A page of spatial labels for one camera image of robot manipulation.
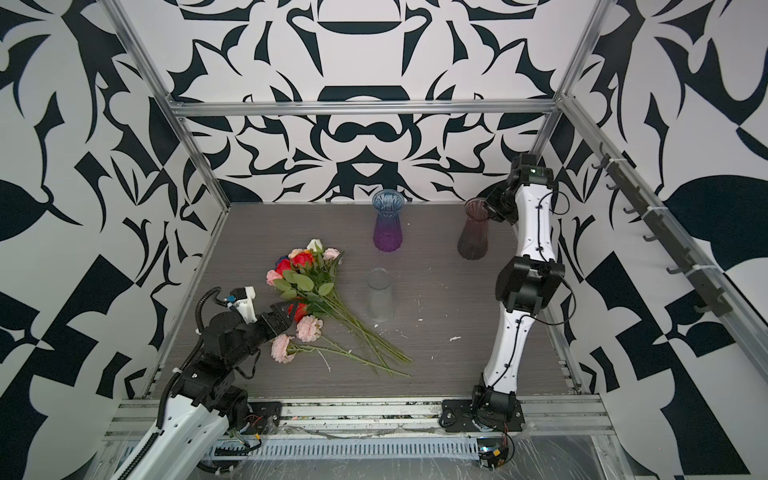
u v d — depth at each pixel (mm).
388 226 961
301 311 880
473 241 1075
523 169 656
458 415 739
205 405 549
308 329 842
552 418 766
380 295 814
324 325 892
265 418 738
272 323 694
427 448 713
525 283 573
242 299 711
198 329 578
